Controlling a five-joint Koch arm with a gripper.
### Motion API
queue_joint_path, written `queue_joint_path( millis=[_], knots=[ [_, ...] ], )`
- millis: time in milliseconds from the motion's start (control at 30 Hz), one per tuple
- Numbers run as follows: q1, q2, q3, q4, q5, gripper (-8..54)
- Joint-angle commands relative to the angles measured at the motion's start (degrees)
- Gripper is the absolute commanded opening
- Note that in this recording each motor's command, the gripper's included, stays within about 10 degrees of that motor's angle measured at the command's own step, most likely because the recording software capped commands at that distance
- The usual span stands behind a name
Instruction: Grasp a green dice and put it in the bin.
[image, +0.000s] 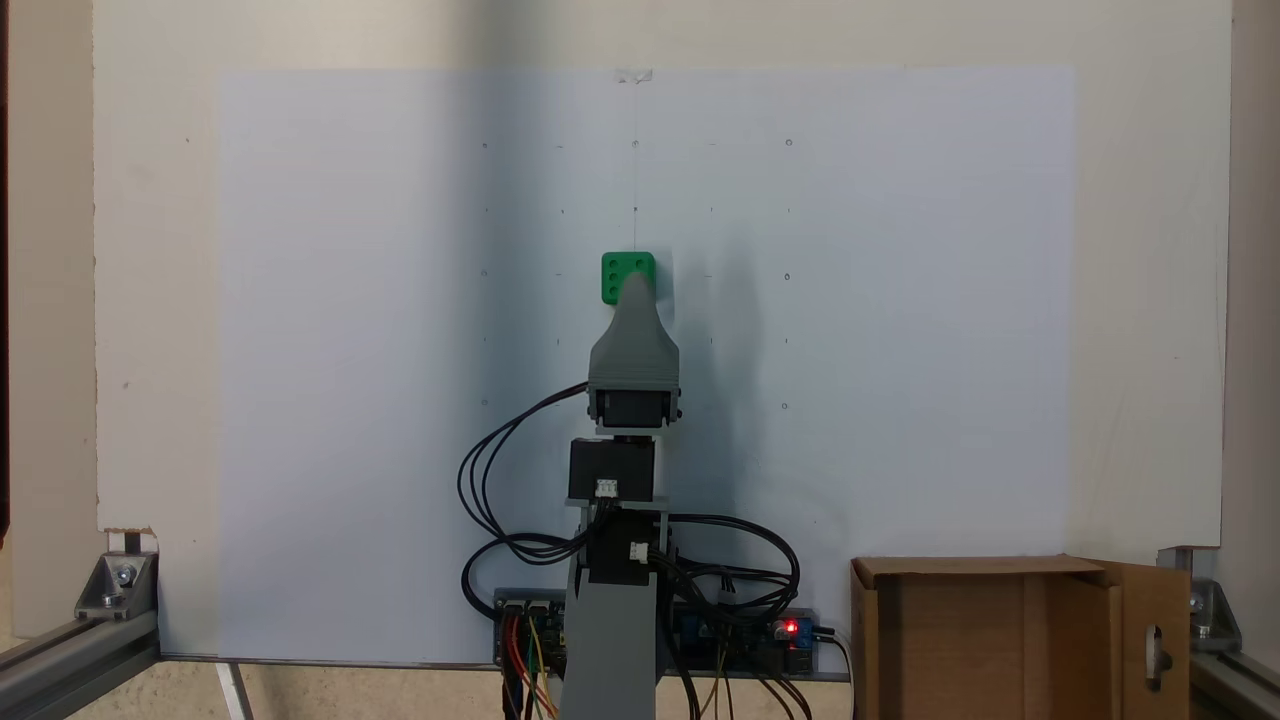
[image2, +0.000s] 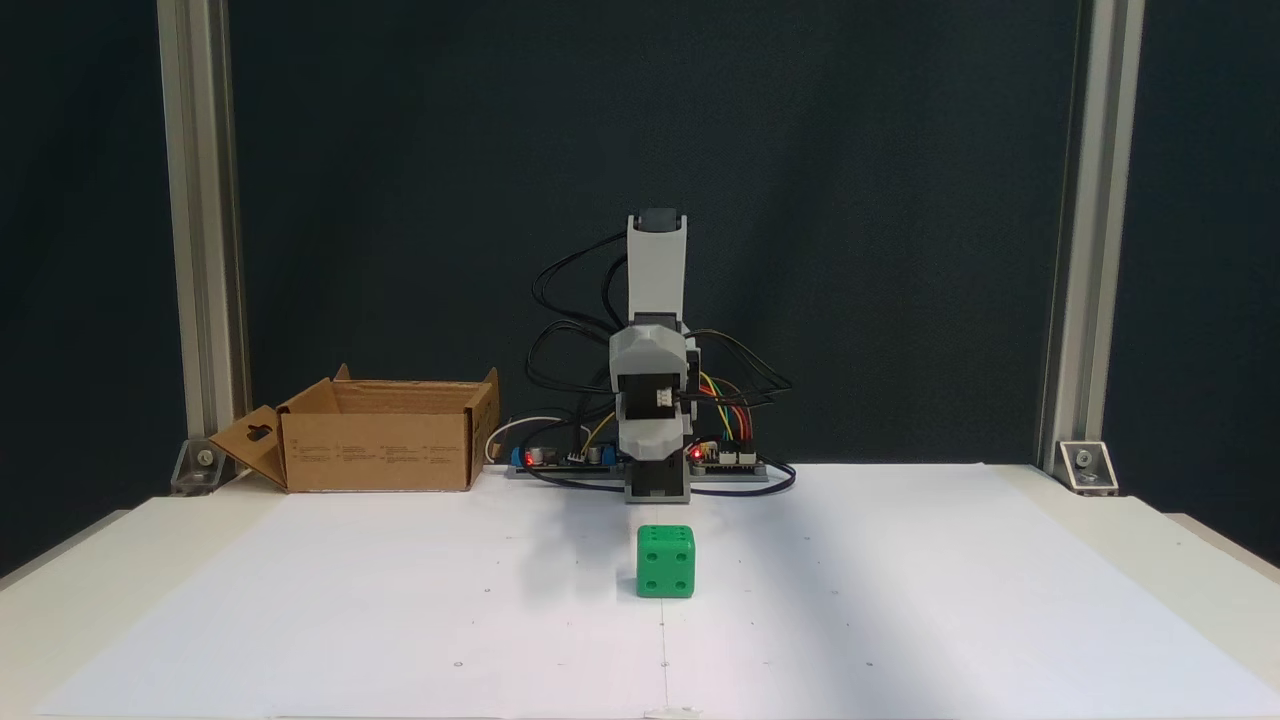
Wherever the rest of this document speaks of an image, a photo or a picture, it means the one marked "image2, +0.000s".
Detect circuit board with jumper wires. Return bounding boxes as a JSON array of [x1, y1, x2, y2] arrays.
[[690, 440, 759, 468]]

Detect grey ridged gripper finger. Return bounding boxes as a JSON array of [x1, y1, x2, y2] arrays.
[[618, 396, 696, 463]]

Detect black cable on table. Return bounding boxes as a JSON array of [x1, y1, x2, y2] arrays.
[[520, 460, 798, 498]]

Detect blue circuit board red LED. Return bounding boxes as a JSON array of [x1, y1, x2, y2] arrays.
[[512, 443, 626, 472]]

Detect open cardboard box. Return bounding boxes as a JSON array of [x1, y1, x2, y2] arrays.
[[208, 364, 500, 493]]

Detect white wire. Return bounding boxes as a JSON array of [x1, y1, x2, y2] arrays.
[[486, 416, 567, 464]]

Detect metal corner bracket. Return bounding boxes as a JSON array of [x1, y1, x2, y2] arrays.
[[1058, 440, 1119, 495], [170, 438, 224, 496]]

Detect aluminium frame post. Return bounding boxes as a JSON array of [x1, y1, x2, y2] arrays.
[[1040, 0, 1147, 471], [157, 0, 251, 447]]

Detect coloured jumper wires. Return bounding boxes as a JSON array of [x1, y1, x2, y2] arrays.
[[698, 372, 757, 451]]

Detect green die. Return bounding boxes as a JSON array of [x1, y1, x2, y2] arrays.
[[636, 524, 696, 600]]

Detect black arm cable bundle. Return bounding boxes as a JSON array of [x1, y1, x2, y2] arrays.
[[526, 232, 633, 421], [688, 329, 796, 413]]

